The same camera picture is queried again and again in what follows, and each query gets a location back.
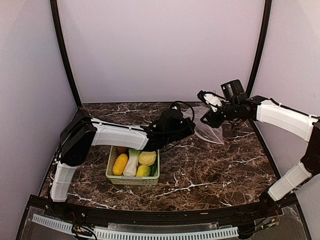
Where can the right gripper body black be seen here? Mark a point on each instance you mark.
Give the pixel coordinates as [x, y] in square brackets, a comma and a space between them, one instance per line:
[231, 112]

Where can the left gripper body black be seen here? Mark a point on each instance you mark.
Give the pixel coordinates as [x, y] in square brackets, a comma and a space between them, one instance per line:
[176, 135]

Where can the clear zip top bag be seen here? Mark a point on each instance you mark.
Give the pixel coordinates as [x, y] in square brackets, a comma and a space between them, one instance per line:
[204, 131]

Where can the yellow green mango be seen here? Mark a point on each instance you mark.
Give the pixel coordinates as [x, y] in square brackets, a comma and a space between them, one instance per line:
[143, 171]

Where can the green white bok choy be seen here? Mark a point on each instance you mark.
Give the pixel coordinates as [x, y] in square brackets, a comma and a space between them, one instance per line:
[132, 164]

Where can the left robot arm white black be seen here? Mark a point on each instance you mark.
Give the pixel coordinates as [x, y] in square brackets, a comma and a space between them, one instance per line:
[85, 131]

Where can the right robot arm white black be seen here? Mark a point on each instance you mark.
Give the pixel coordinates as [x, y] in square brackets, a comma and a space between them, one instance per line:
[235, 104]

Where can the dark green cucumber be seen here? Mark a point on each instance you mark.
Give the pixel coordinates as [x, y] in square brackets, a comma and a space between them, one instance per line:
[153, 169]

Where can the brown potato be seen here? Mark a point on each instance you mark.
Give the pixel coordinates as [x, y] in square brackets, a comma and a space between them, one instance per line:
[121, 150]

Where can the beige plastic basket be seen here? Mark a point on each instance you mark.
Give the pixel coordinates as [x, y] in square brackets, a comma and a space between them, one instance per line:
[122, 180]

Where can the right clear acrylic plate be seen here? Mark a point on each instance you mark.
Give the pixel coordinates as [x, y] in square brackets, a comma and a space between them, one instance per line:
[289, 227]

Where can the clear acrylic plate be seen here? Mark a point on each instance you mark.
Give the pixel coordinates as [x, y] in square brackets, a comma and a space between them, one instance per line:
[289, 227]
[29, 230]

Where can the left clear acrylic plate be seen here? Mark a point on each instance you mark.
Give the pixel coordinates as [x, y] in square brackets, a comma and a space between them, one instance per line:
[29, 230]

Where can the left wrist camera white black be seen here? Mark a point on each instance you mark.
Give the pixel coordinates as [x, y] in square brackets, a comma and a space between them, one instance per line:
[173, 117]

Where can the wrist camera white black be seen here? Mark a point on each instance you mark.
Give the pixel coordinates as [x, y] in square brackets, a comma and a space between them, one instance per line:
[210, 99]
[173, 117]

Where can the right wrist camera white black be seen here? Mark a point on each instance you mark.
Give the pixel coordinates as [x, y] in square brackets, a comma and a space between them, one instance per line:
[210, 99]

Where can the black curved front rail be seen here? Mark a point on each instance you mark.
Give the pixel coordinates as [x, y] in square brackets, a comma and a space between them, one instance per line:
[237, 215]

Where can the right black frame post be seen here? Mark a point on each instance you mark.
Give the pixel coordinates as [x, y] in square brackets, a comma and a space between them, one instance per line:
[260, 46]

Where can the white slotted cable duct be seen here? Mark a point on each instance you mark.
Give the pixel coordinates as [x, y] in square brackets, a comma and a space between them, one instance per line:
[114, 231]

